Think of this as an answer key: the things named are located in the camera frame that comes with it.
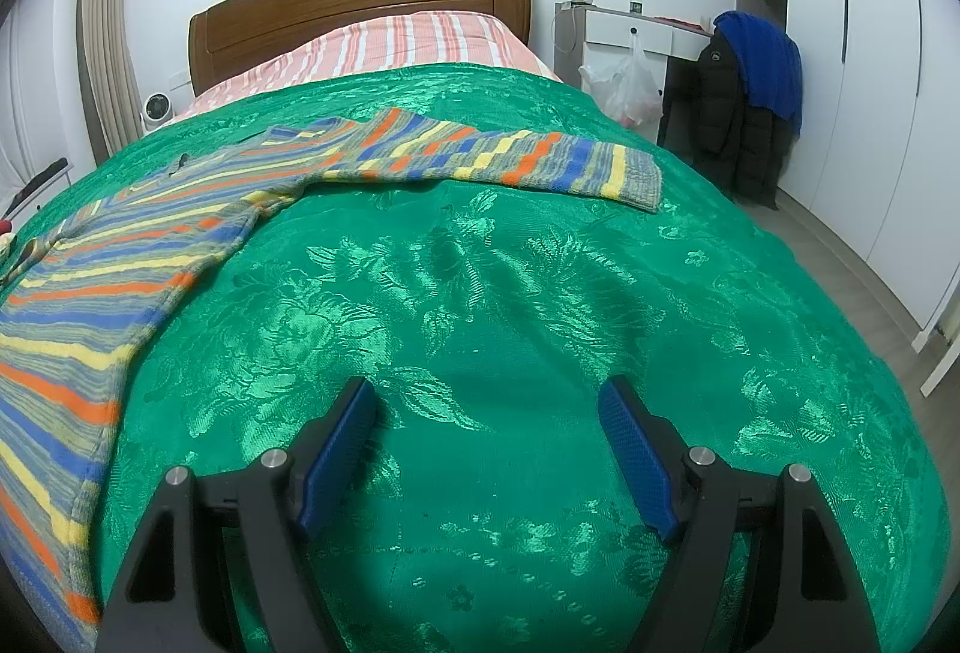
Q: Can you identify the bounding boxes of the beige curtain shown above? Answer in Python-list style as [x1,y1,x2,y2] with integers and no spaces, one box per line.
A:
[77,0,143,167]

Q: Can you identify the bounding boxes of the pink striped bed sheet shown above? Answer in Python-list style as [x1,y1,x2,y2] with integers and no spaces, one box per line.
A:
[171,10,565,118]

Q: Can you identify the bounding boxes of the white plastic bag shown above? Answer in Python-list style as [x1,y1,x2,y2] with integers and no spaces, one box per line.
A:
[578,29,664,125]

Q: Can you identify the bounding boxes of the white desk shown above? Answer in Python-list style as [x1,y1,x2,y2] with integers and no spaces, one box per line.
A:
[553,0,717,148]

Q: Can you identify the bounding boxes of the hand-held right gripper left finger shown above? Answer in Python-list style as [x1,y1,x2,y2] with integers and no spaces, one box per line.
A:
[96,377,378,653]

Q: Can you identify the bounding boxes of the black puffer jacket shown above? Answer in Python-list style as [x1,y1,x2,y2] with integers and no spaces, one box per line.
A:
[688,23,797,209]

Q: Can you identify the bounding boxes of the white wardrobe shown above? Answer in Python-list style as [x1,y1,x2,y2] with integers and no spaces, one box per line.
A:
[726,0,960,354]

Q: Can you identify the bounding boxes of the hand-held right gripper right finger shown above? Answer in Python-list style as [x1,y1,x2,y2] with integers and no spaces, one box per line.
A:
[598,374,882,653]

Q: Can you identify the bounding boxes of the small white fan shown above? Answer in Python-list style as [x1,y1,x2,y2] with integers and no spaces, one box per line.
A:
[142,91,175,133]

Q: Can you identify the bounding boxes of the blue garment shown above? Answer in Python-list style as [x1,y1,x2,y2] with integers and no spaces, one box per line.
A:
[712,10,803,136]

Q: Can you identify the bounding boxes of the striped knit sweater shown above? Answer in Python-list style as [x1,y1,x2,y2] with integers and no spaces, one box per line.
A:
[0,108,664,653]

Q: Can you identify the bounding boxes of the green floral bedspread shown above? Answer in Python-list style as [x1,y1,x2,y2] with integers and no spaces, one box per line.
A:
[0,61,947,653]

